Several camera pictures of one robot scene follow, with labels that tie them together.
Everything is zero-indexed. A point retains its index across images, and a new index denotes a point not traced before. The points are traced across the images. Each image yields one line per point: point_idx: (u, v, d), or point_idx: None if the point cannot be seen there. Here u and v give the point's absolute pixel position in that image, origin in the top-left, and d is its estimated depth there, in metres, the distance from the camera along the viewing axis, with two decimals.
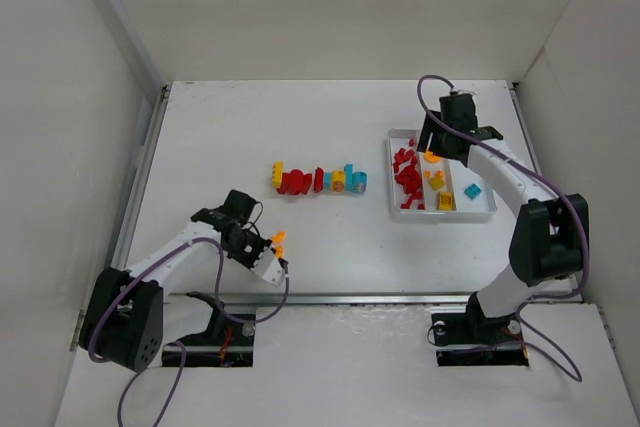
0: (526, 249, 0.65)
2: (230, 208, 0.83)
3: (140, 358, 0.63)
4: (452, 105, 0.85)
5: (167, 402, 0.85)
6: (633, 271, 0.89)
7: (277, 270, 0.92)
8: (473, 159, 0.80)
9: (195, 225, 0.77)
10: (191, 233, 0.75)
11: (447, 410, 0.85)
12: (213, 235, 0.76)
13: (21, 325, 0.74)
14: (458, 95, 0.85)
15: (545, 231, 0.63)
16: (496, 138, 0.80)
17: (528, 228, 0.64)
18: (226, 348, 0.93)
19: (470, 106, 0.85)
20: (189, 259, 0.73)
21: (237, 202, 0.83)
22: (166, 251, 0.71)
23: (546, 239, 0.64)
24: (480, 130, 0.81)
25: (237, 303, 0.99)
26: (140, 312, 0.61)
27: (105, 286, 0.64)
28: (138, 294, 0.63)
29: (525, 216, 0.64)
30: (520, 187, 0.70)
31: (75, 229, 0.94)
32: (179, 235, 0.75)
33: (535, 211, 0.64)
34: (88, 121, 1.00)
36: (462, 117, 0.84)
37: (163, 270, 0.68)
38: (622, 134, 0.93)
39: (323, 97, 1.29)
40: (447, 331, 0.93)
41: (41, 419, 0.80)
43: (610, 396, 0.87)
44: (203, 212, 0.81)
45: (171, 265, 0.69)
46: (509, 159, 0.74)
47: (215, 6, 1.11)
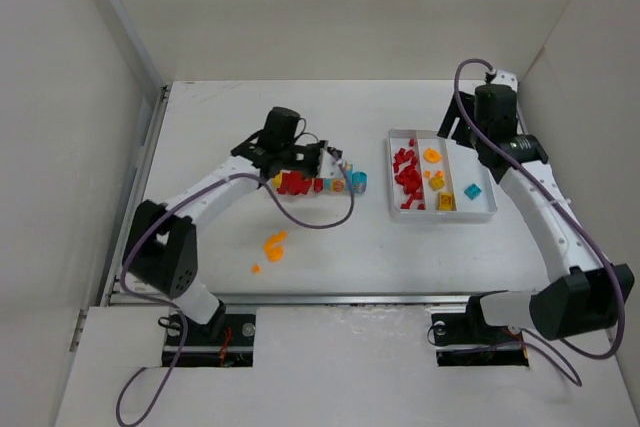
0: (554, 313, 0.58)
2: (271, 135, 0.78)
3: (174, 287, 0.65)
4: (493, 104, 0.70)
5: (147, 409, 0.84)
6: (633, 271, 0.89)
7: (331, 160, 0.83)
8: (507, 181, 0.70)
9: (234, 159, 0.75)
10: (229, 169, 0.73)
11: (447, 411, 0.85)
12: (253, 170, 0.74)
13: (21, 325, 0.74)
14: (499, 93, 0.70)
15: (582, 304, 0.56)
16: (541, 160, 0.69)
17: (564, 298, 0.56)
18: (226, 348, 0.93)
19: (512, 104, 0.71)
20: (224, 197, 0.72)
21: (274, 130, 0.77)
22: (203, 186, 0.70)
23: (579, 309, 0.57)
24: (522, 144, 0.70)
25: (238, 303, 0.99)
26: (176, 243, 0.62)
27: (146, 213, 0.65)
28: (174, 225, 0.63)
29: (563, 288, 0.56)
30: (561, 245, 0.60)
31: (75, 229, 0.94)
32: (216, 171, 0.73)
33: (574, 281, 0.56)
34: (88, 120, 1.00)
36: (501, 120, 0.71)
37: (198, 205, 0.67)
38: (623, 134, 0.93)
39: (323, 97, 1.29)
40: (447, 331, 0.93)
41: (40, 419, 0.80)
43: (610, 397, 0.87)
44: (243, 145, 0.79)
45: (206, 201, 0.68)
46: (553, 201, 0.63)
47: (216, 5, 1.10)
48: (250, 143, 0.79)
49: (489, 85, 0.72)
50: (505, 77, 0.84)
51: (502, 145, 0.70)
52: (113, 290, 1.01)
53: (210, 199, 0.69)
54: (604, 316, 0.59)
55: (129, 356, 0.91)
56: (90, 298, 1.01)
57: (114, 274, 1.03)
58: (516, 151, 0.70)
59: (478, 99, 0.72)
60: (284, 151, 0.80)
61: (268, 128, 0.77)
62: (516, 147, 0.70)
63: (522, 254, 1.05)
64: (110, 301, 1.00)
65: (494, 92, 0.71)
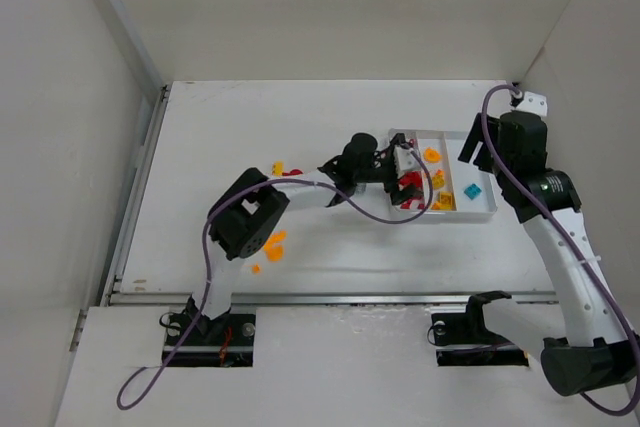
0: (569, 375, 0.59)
2: (348, 160, 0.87)
3: (246, 246, 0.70)
4: (521, 136, 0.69)
5: (142, 394, 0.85)
6: (632, 272, 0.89)
7: (405, 155, 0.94)
8: (534, 227, 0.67)
9: (318, 175, 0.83)
10: (317, 177, 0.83)
11: (446, 410, 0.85)
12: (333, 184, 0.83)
13: (22, 326, 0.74)
14: (528, 129, 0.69)
15: (598, 377, 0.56)
16: (571, 207, 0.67)
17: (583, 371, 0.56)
18: (226, 348, 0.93)
19: (542, 139, 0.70)
20: (308, 197, 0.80)
21: (354, 158, 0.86)
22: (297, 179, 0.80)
23: (597, 379, 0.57)
24: (553, 185, 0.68)
25: (240, 303, 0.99)
26: (271, 210, 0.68)
27: (248, 176, 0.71)
28: (269, 194, 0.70)
29: (585, 360, 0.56)
30: (587, 312, 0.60)
31: (76, 229, 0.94)
32: (307, 175, 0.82)
33: (597, 358, 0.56)
34: (89, 121, 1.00)
36: (530, 154, 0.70)
37: (289, 189, 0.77)
38: (622, 133, 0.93)
39: (323, 97, 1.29)
40: (447, 332, 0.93)
41: (40, 418, 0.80)
43: (610, 406, 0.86)
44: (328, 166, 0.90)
45: (296, 189, 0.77)
46: (585, 264, 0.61)
47: (215, 6, 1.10)
48: (332, 164, 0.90)
49: (517, 119, 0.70)
50: (533, 99, 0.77)
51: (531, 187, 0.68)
52: (113, 290, 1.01)
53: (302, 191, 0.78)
54: (620, 382, 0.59)
55: (129, 356, 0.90)
56: (90, 298, 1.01)
57: (114, 274, 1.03)
58: (546, 193, 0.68)
59: (506, 130, 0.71)
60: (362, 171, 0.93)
61: (345, 156, 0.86)
62: (546, 187, 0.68)
63: (522, 255, 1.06)
64: (110, 301, 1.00)
65: (522, 124, 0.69)
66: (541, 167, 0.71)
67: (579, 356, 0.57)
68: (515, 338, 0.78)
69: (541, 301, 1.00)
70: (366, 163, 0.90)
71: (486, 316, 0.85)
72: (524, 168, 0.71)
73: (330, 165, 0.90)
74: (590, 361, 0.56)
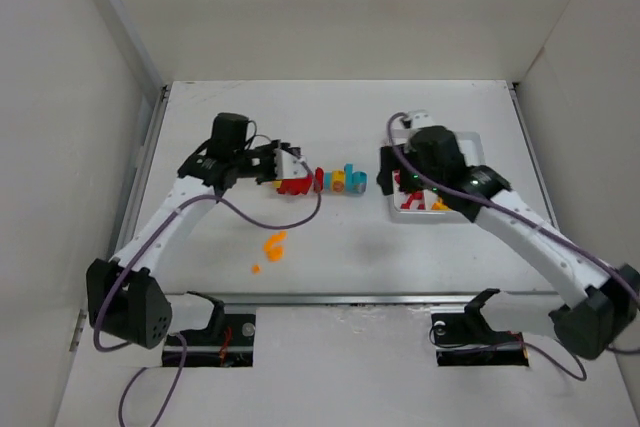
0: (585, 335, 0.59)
2: (220, 143, 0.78)
3: (151, 337, 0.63)
4: (437, 152, 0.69)
5: (163, 406, 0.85)
6: None
7: (292, 163, 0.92)
8: (483, 220, 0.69)
9: (183, 183, 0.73)
10: (180, 195, 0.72)
11: (447, 411, 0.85)
12: (202, 191, 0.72)
13: (21, 325, 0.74)
14: (440, 140, 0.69)
15: (608, 321, 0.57)
16: (505, 189, 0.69)
17: (594, 323, 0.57)
18: (226, 348, 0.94)
19: (456, 145, 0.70)
20: (181, 227, 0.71)
21: (225, 129, 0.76)
22: (155, 227, 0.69)
23: (608, 327, 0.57)
24: (482, 178, 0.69)
25: (238, 303, 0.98)
26: (142, 296, 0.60)
27: (98, 276, 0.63)
28: (133, 279, 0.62)
29: (588, 311, 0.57)
30: (566, 268, 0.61)
31: (75, 229, 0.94)
32: (166, 202, 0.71)
33: (597, 303, 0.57)
34: (88, 120, 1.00)
36: (450, 162, 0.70)
37: (154, 250, 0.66)
38: (622, 133, 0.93)
39: (323, 97, 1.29)
40: (447, 332, 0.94)
41: (40, 418, 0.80)
43: (613, 409, 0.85)
44: (189, 165, 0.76)
45: (161, 243, 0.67)
46: (540, 229, 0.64)
47: (215, 5, 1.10)
48: (197, 155, 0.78)
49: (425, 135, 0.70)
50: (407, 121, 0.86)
51: (465, 191, 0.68)
52: None
53: (165, 241, 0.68)
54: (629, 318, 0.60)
55: (129, 356, 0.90)
56: None
57: None
58: (480, 188, 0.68)
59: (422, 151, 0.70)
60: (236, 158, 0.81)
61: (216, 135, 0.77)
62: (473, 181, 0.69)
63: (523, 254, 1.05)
64: None
65: (435, 138, 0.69)
66: (465, 168, 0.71)
67: (582, 312, 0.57)
68: (517, 325, 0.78)
69: None
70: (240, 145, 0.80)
71: (485, 312, 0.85)
72: (453, 178, 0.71)
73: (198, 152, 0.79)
74: (592, 310, 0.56)
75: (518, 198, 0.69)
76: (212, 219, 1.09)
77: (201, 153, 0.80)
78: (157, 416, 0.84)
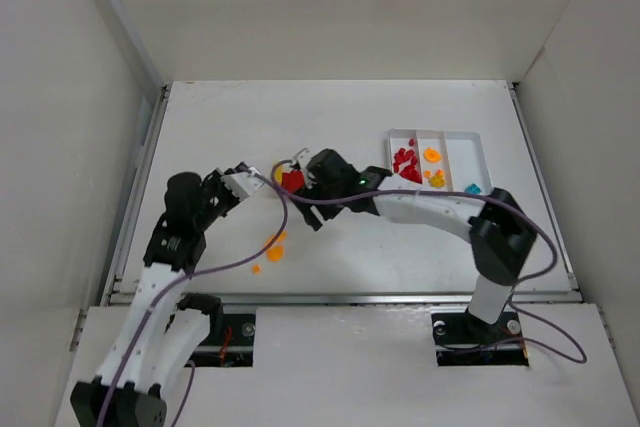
0: (495, 262, 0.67)
2: (179, 214, 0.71)
3: None
4: (326, 170, 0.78)
5: (181, 405, 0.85)
6: (633, 271, 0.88)
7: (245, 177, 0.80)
8: (385, 208, 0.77)
9: (151, 273, 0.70)
10: (151, 289, 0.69)
11: (447, 411, 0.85)
12: (170, 279, 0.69)
13: (21, 325, 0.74)
14: (325, 158, 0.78)
15: (501, 240, 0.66)
16: (387, 176, 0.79)
17: (488, 247, 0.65)
18: (226, 348, 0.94)
19: (340, 158, 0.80)
20: (160, 322, 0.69)
21: (184, 202, 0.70)
22: (131, 332, 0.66)
23: (505, 244, 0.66)
24: (369, 178, 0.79)
25: (238, 303, 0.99)
26: (132, 411, 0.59)
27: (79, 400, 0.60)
28: (119, 395, 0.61)
29: (478, 239, 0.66)
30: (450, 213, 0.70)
31: (75, 229, 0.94)
32: (137, 299, 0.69)
33: (483, 230, 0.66)
34: (88, 120, 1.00)
36: (341, 174, 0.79)
37: (136, 359, 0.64)
38: (622, 133, 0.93)
39: (322, 97, 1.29)
40: (447, 332, 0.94)
41: (40, 418, 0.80)
43: (613, 409, 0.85)
44: (153, 247, 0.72)
45: (142, 348, 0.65)
46: (420, 193, 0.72)
47: (215, 5, 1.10)
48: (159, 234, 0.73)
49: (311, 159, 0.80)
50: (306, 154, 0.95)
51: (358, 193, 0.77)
52: (113, 290, 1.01)
53: (145, 345, 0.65)
54: (525, 233, 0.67)
55: None
56: (90, 298, 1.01)
57: (114, 274, 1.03)
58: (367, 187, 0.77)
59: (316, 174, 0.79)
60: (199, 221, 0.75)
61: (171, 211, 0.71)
62: (362, 182, 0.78)
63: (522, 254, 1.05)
64: (110, 301, 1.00)
65: (321, 159, 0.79)
66: (356, 173, 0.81)
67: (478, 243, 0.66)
68: (487, 302, 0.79)
69: (541, 301, 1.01)
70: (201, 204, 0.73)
71: (474, 312, 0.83)
72: (349, 185, 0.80)
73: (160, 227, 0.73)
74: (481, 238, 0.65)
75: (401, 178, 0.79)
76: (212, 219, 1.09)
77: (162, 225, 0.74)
78: (177, 416, 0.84)
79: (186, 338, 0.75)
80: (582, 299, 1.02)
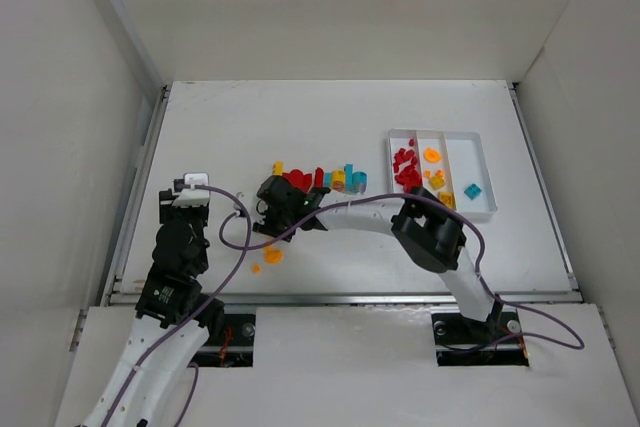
0: (425, 254, 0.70)
2: (170, 268, 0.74)
3: None
4: (273, 195, 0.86)
5: (188, 402, 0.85)
6: (634, 271, 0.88)
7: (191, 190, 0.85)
8: (328, 222, 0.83)
9: (142, 325, 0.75)
10: (140, 343, 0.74)
11: (447, 410, 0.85)
12: (158, 336, 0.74)
13: (21, 325, 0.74)
14: (271, 185, 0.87)
15: (424, 232, 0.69)
16: (327, 194, 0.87)
17: (413, 240, 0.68)
18: (226, 348, 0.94)
19: (286, 182, 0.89)
20: (146, 379, 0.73)
21: (171, 257, 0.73)
22: (117, 387, 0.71)
23: (429, 236, 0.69)
24: (311, 197, 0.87)
25: (237, 303, 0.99)
26: None
27: None
28: None
29: (401, 234, 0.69)
30: (376, 216, 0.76)
31: (75, 229, 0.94)
32: (126, 353, 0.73)
33: (404, 224, 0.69)
34: (88, 120, 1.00)
36: (287, 197, 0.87)
37: (118, 416, 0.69)
38: (622, 134, 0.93)
39: (323, 97, 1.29)
40: (447, 331, 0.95)
41: (40, 418, 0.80)
43: (613, 409, 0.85)
44: (145, 299, 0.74)
45: (125, 405, 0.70)
46: (352, 203, 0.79)
47: (215, 6, 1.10)
48: (151, 285, 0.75)
49: (262, 186, 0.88)
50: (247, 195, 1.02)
51: (303, 211, 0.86)
52: (113, 290, 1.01)
53: (129, 400, 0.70)
54: (446, 221, 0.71)
55: None
56: (90, 298, 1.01)
57: (114, 274, 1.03)
58: (310, 205, 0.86)
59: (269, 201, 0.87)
60: (188, 270, 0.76)
61: (160, 263, 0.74)
62: (307, 202, 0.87)
63: (522, 254, 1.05)
64: (110, 301, 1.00)
65: (269, 186, 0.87)
66: (300, 194, 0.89)
67: (403, 238, 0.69)
68: (458, 296, 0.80)
69: (541, 301, 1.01)
70: (189, 257, 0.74)
71: (464, 312, 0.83)
72: (298, 207, 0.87)
73: (153, 275, 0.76)
74: (404, 233, 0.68)
75: (337, 194, 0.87)
76: (212, 219, 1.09)
77: (153, 275, 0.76)
78: (180, 416, 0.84)
79: (178, 365, 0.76)
80: (582, 298, 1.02)
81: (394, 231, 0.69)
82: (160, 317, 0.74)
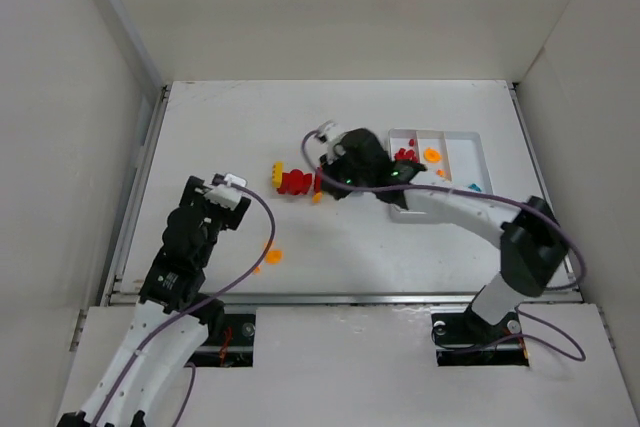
0: (521, 268, 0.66)
2: (177, 254, 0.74)
3: None
4: (363, 152, 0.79)
5: (184, 403, 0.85)
6: (634, 271, 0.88)
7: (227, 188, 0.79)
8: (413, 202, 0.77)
9: (143, 311, 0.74)
10: (141, 328, 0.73)
11: (447, 411, 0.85)
12: (160, 321, 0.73)
13: (21, 325, 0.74)
14: (364, 141, 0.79)
15: (528, 245, 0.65)
16: (421, 171, 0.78)
17: (513, 250, 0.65)
18: (226, 348, 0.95)
19: (378, 145, 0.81)
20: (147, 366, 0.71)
21: (181, 240, 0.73)
22: (117, 372, 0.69)
23: (532, 251, 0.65)
24: (402, 170, 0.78)
25: (237, 303, 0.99)
26: None
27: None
28: None
29: (503, 241, 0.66)
30: (481, 215, 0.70)
31: (75, 229, 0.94)
32: (126, 342, 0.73)
33: (513, 235, 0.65)
34: (88, 120, 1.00)
36: (375, 159, 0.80)
37: (118, 402, 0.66)
38: (622, 133, 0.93)
39: (323, 97, 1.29)
40: (447, 331, 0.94)
41: (41, 419, 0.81)
43: (613, 409, 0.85)
44: (149, 284, 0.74)
45: (125, 390, 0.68)
46: (453, 190, 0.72)
47: (215, 5, 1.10)
48: (156, 270, 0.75)
49: (350, 139, 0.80)
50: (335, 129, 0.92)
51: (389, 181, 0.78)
52: (113, 290, 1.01)
53: (128, 386, 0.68)
54: (559, 244, 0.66)
55: None
56: (90, 298, 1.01)
57: (114, 274, 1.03)
58: (396, 177, 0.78)
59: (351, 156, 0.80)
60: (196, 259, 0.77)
61: (169, 249, 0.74)
62: (396, 172, 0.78)
63: None
64: (110, 301, 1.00)
65: (359, 142, 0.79)
66: (391, 163, 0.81)
67: (504, 247, 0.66)
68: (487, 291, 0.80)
69: (541, 301, 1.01)
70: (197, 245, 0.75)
71: (480, 307, 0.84)
72: (381, 175, 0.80)
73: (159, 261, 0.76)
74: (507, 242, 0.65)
75: (433, 173, 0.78)
76: None
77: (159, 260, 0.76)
78: (178, 416, 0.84)
79: (177, 359, 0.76)
80: (582, 298, 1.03)
81: (501, 240, 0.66)
82: (163, 303, 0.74)
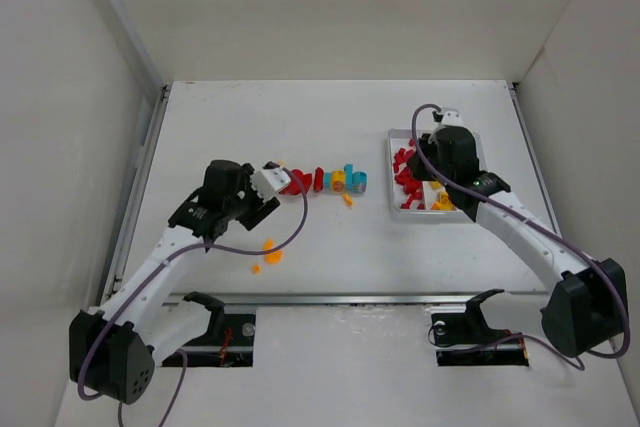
0: (564, 323, 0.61)
2: (211, 190, 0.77)
3: (131, 391, 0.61)
4: (454, 151, 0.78)
5: (173, 399, 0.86)
6: (633, 271, 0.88)
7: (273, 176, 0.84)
8: (483, 216, 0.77)
9: (173, 232, 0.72)
10: (169, 245, 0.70)
11: (446, 410, 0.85)
12: (190, 242, 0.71)
13: (21, 325, 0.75)
14: (458, 140, 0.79)
15: (585, 306, 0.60)
16: (504, 189, 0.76)
17: (567, 304, 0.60)
18: (226, 348, 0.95)
19: (472, 149, 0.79)
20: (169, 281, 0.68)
21: (221, 178, 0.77)
22: (141, 279, 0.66)
23: (585, 313, 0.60)
24: (484, 181, 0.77)
25: (238, 303, 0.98)
26: (124, 352, 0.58)
27: (80, 330, 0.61)
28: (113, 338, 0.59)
29: (563, 293, 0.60)
30: (546, 255, 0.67)
31: (75, 228, 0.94)
32: (155, 252, 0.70)
33: (571, 285, 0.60)
34: (88, 120, 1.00)
36: (465, 162, 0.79)
37: (139, 305, 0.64)
38: (622, 133, 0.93)
39: (322, 97, 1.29)
40: (447, 331, 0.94)
41: (41, 418, 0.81)
43: (613, 410, 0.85)
44: (180, 213, 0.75)
45: (147, 296, 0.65)
46: (528, 220, 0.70)
47: (215, 5, 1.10)
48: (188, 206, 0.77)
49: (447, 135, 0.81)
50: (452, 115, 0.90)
51: (469, 187, 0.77)
52: (113, 290, 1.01)
53: (151, 292, 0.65)
54: (614, 316, 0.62)
55: None
56: (90, 297, 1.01)
57: (114, 274, 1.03)
58: (478, 187, 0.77)
59: (442, 148, 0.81)
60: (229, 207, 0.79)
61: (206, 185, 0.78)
62: (478, 182, 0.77)
63: None
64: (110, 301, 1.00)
65: (455, 140, 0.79)
66: (477, 172, 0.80)
67: (561, 297, 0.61)
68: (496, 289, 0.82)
69: None
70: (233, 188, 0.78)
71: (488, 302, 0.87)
72: (464, 178, 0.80)
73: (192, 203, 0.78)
74: (569, 295, 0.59)
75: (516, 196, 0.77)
76: None
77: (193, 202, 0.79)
78: (166, 415, 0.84)
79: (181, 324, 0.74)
80: None
81: (557, 285, 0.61)
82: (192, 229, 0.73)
